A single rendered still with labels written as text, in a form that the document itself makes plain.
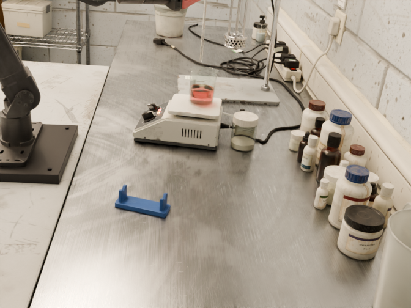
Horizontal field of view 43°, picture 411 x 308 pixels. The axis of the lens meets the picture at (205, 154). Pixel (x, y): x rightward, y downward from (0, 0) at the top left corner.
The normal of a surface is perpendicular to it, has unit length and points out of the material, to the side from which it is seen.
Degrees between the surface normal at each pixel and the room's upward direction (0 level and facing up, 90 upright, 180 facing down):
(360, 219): 0
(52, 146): 1
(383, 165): 90
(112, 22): 90
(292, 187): 0
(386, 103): 90
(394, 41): 90
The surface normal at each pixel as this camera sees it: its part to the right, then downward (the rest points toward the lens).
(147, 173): 0.08, -0.89
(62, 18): 0.06, 0.45
